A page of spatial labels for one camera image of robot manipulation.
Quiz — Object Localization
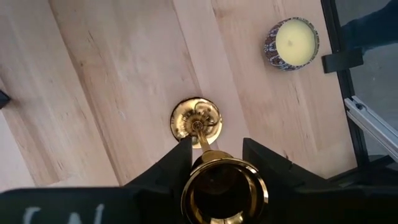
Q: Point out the silver aluminium rail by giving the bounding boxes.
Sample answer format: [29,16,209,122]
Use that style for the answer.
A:
[343,95,398,164]

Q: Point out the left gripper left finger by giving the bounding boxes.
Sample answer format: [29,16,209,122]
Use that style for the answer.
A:
[0,136,194,224]

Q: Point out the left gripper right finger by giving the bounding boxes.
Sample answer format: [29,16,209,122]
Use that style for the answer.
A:
[242,138,398,224]

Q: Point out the yellow candle blue patterned tin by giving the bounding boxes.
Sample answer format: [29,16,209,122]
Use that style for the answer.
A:
[263,16,321,72]

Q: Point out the brass candlestick holder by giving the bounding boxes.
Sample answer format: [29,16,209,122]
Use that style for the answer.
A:
[169,96,270,224]

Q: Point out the black frame bracket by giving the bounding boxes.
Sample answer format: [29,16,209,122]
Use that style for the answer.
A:
[321,47,364,75]

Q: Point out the black aluminium rig frame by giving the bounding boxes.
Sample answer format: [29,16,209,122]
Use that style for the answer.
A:
[320,0,398,187]

